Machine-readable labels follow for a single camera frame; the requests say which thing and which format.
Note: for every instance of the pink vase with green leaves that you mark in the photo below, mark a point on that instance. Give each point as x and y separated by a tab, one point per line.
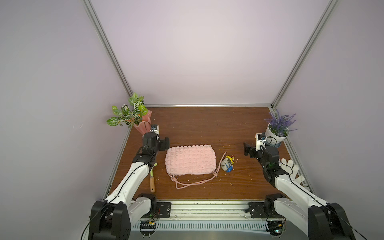
134	115

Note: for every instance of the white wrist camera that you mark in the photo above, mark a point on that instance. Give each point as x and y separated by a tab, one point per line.
261	141
155	129

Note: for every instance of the green scraper with wooden handle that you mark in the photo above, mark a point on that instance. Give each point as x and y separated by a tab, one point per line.
152	180

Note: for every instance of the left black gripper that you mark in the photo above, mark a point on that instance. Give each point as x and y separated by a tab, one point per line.
163	144

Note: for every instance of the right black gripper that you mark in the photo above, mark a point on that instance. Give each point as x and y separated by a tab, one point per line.
248	149

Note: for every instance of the small circuit board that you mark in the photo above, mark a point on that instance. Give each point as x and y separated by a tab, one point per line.
147	228
275	228

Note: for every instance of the white glove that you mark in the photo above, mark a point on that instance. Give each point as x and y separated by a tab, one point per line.
292	170

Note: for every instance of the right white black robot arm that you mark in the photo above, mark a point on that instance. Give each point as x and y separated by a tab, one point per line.
315	217

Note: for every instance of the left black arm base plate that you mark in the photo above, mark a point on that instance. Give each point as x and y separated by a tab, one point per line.
159	210

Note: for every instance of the left small circuit board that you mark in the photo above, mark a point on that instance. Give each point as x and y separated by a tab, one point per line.
147	228

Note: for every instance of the pink knitted bag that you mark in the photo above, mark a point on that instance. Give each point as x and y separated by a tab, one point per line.
191	160

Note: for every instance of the aluminium front rail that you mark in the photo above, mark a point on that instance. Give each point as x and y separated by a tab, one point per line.
194	208

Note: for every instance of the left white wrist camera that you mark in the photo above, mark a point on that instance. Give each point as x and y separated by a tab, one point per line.
155	129

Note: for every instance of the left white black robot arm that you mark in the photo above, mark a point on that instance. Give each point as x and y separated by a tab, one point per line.
113	217

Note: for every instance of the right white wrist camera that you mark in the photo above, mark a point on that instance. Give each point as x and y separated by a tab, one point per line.
261	141

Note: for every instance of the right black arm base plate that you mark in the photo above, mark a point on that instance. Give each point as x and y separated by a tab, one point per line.
261	210

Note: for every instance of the white pot with lavender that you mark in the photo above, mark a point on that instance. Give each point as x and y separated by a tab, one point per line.
279	127

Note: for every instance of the small plush toy decoration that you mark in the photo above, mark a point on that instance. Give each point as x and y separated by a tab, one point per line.
227	164

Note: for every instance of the right small circuit board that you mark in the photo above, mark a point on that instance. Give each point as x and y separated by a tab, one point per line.
275	228

